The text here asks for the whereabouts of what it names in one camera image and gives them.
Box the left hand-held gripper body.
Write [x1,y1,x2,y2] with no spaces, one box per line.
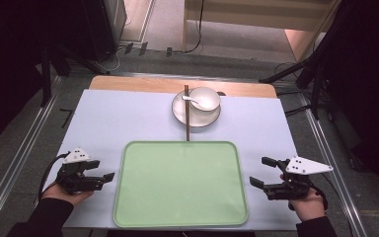
[55,147,95,195]

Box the brown wooden chopstick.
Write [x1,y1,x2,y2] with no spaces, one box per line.
[184,84,191,142]

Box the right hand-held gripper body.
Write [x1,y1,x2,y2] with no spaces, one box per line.
[275,155,335,201]

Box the green plastic tray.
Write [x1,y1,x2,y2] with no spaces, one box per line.
[113,140,249,229]

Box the light wooden shelf unit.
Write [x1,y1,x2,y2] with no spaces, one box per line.
[182,0,343,62]

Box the person's left hand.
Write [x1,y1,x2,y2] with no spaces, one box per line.
[40,182,94,207]

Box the white ceramic bowl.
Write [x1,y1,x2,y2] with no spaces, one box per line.
[189,86,222,113]

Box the metal floor rail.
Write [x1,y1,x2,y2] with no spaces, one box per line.
[0,75,64,233]
[300,95,370,237]

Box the pale blue table mat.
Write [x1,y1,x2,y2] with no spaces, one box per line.
[42,89,302,232]

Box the grey metal cabinet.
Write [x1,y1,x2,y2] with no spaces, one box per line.
[103,0,128,45]

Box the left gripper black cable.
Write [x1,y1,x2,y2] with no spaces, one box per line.
[38,152,71,200]

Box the black tripod stand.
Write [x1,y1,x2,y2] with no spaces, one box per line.
[259,0,363,120]

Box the wooden table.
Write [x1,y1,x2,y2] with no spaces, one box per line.
[88,75,278,99]

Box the white ceramic spoon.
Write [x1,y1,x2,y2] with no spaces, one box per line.
[182,95,212,110]

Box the black floor cable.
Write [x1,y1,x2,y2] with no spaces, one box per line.
[173,0,206,54]

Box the white round plate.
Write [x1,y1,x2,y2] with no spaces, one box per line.
[172,88,222,128]

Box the black metal stand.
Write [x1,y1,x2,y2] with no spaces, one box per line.
[38,40,111,109]

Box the person's right hand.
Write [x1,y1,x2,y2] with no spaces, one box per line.
[279,174,327,222]

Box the white floor cable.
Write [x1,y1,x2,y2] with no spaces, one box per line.
[102,45,126,74]

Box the dark curtain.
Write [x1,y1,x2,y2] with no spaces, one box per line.
[0,0,110,156]
[322,0,379,206]

